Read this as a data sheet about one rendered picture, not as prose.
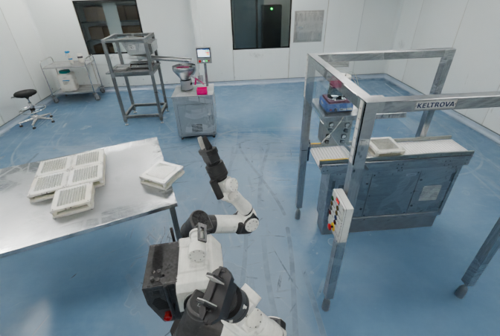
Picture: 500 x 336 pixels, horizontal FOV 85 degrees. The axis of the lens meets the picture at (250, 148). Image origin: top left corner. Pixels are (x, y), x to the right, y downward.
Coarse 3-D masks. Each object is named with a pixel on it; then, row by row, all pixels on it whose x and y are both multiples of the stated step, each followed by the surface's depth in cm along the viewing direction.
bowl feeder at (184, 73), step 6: (174, 66) 430; (180, 66) 438; (186, 66) 441; (174, 72) 417; (180, 72) 411; (186, 72) 412; (192, 72) 420; (180, 78) 426; (186, 78) 424; (198, 78) 428; (186, 84) 429; (204, 84) 429; (186, 90) 435
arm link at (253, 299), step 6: (246, 288) 81; (246, 294) 77; (252, 294) 80; (252, 300) 79; (258, 300) 80; (252, 306) 78; (246, 312) 74; (240, 318) 73; (246, 318) 79; (240, 324) 77
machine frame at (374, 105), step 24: (432, 48) 215; (336, 72) 165; (360, 96) 130; (408, 96) 128; (432, 96) 128; (456, 96) 127; (480, 96) 126; (360, 168) 142; (336, 264) 182; (480, 264) 196
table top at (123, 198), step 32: (128, 160) 245; (160, 160) 244; (0, 192) 210; (96, 192) 207; (128, 192) 207; (160, 192) 206; (0, 224) 181; (32, 224) 180; (64, 224) 179; (96, 224) 179; (0, 256) 162
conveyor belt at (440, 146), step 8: (400, 144) 248; (408, 144) 247; (416, 144) 247; (424, 144) 247; (432, 144) 246; (440, 144) 246; (448, 144) 246; (456, 144) 245; (312, 152) 241; (320, 152) 239; (328, 152) 239; (336, 152) 238; (368, 152) 237; (408, 152) 236; (416, 152) 235; (424, 152) 235; (432, 152) 235
